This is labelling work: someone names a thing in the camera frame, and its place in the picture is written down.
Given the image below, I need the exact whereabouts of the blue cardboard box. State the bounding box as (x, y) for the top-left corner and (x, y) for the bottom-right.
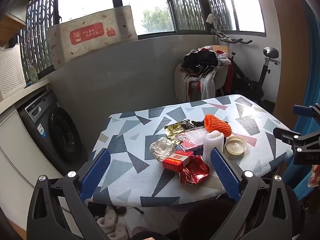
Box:
(175, 144), (204, 157)

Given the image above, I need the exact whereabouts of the white cabinet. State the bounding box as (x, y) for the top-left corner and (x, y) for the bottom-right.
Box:
(0, 79), (83, 238)

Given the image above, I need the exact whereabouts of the orange foam fruit net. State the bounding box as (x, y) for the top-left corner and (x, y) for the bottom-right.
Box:
(204, 114), (232, 138)

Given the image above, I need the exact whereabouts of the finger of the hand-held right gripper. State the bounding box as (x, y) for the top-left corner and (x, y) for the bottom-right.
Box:
(292, 104), (320, 118)
(273, 127), (320, 153)

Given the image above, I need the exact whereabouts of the red cardboard box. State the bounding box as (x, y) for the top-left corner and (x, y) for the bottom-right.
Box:
(162, 150), (194, 172)

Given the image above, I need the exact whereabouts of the gold foil wrapper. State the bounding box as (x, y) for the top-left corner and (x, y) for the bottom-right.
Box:
(164, 122), (187, 143)

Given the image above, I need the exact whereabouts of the beige printed board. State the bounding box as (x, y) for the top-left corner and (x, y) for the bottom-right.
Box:
(47, 5), (139, 70)

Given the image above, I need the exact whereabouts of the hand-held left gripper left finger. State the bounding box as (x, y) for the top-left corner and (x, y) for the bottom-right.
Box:
(27, 148), (112, 240)

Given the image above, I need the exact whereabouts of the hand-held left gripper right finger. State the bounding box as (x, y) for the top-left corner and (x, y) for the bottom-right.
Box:
(210, 147), (303, 240)

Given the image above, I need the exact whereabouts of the cream round plastic lid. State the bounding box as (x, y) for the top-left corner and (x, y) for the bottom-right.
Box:
(225, 136), (247, 155)

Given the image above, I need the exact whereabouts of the detergent bottle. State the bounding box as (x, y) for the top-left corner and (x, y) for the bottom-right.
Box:
(27, 62), (38, 83)

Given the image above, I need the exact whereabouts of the wooden door panel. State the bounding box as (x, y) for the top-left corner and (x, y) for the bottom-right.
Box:
(265, 0), (316, 124)

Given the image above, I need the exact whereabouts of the folding table with patterned cover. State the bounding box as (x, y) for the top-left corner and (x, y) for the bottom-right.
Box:
(92, 94), (294, 208)

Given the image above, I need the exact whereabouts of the black exercise bike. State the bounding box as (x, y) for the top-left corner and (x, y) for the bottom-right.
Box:
(210, 29), (280, 107)

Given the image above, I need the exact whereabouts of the clear plastic package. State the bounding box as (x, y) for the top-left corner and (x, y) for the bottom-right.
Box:
(174, 127), (208, 153)

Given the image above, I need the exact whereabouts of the red foil wrapper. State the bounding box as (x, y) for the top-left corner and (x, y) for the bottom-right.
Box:
(179, 155), (211, 186)

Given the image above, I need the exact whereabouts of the person's right hand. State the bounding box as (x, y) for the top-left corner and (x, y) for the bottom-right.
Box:
(309, 165), (320, 188)

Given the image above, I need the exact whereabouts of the grey washing machine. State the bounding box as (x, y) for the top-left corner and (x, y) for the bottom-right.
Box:
(16, 90), (88, 178)

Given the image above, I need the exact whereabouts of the wooden wall cabinet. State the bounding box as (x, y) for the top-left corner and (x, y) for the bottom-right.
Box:
(0, 12), (27, 48)

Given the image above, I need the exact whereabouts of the beige chair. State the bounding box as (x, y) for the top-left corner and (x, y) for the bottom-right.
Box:
(175, 45), (234, 103)

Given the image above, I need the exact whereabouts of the white paper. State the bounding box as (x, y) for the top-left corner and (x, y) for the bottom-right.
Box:
(149, 137), (177, 161)

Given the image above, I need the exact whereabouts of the blue curtain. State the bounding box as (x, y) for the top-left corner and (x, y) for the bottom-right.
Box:
(285, 100), (320, 202)

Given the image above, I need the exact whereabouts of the fluffy beige slipper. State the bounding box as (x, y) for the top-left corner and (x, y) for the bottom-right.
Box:
(96, 211), (118, 230)
(107, 224), (129, 240)

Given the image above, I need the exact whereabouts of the white perforated laundry basket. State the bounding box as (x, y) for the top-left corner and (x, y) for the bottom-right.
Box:
(0, 43), (27, 100)

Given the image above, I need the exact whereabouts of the white foam fruit net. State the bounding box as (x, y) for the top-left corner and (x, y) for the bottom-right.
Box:
(203, 131), (225, 164)

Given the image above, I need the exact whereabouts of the dark snack bar packet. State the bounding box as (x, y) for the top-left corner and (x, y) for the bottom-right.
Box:
(180, 119), (198, 131)

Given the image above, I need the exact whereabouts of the window with metal grille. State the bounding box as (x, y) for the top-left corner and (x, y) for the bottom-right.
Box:
(19, 0), (267, 75)

